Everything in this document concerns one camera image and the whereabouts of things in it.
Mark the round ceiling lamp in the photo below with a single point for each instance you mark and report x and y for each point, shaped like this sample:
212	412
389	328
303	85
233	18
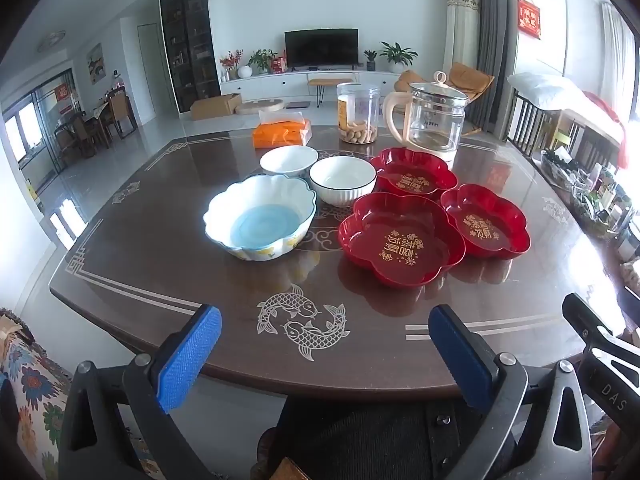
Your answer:
51	41

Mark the scalloped white and blue bowl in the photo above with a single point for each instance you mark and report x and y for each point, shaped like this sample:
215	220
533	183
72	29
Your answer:
260	225

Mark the framed wall painting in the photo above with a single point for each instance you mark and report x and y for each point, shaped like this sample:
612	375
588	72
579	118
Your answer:
95	62

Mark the grey curtain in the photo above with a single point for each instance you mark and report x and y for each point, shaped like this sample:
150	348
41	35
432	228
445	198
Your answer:
492	45

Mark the white ribbed bowl black rim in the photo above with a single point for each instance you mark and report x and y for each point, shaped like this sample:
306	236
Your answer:
342	180

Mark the cardboard box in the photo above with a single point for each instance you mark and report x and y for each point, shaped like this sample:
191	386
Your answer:
215	106

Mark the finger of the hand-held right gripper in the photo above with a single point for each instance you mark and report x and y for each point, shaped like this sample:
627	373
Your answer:
631	307
582	312

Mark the black flat television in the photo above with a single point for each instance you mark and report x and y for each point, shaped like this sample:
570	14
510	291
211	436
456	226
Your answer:
320	47

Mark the red flowers in vase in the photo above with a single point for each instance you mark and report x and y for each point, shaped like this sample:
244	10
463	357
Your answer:
230	62

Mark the white bowl with blue flowers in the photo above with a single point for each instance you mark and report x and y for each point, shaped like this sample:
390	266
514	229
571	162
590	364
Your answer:
287	160

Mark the red gift box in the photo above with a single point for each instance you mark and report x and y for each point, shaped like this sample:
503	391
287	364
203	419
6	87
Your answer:
278	64

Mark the white door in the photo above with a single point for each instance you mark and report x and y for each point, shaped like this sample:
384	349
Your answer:
149	75

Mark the green leafy potted plant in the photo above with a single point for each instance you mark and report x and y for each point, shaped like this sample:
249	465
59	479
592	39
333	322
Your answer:
262	60

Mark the orange rocking chair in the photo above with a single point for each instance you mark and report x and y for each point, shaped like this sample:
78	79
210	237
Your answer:
475	82

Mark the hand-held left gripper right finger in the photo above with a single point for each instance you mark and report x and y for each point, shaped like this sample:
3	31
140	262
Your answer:
460	360

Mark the orange tissue pack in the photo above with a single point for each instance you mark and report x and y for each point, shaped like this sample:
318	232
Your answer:
280	135

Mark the white television cabinet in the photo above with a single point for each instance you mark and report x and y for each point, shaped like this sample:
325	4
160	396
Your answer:
270	85

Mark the floral printed blanket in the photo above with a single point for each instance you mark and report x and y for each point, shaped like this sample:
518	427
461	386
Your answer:
35	390

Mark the white pillow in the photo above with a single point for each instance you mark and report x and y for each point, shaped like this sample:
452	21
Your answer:
545	90

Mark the wooden dining chair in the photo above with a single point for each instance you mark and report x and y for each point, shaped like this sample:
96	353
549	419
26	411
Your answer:
122	115

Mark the white round vase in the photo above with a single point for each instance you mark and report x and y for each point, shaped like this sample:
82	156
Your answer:
244	72

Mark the small wooden bench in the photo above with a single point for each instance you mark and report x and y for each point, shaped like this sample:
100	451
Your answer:
330	81

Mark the white curtain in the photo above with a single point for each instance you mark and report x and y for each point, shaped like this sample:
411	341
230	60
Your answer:
615	60

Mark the clear plastic jar of biscuits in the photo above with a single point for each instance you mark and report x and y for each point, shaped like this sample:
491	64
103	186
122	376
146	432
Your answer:
357	115

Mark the red flower-shaped plate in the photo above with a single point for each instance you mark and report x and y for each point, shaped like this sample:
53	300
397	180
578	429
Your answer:
400	250
485	225
410	175

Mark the standing air conditioner with cover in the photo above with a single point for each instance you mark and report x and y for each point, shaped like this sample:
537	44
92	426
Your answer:
460	30

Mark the dining table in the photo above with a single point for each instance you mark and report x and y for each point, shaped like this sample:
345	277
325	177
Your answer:
95	120

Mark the large plant in white pot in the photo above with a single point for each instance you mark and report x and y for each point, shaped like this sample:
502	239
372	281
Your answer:
397	57

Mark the beige round floor cushion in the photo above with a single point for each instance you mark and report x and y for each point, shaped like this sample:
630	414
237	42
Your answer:
260	106

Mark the tall black display cabinet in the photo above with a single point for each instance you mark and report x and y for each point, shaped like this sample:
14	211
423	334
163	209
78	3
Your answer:
190	35

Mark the wooden slatted bed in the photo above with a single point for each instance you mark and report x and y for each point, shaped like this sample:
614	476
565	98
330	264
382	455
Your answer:
530	125

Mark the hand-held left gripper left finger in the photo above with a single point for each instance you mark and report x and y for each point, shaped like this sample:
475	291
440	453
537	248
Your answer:
190	355

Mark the red wall hanging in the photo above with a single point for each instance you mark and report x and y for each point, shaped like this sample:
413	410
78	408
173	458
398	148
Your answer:
530	17

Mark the red cloth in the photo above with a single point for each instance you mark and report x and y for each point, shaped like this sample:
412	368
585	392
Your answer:
612	120

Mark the small plant in dark pot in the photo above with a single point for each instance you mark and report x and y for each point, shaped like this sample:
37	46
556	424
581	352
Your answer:
370	62

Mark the dark red round object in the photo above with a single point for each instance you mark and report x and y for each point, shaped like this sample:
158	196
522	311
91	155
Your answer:
267	447

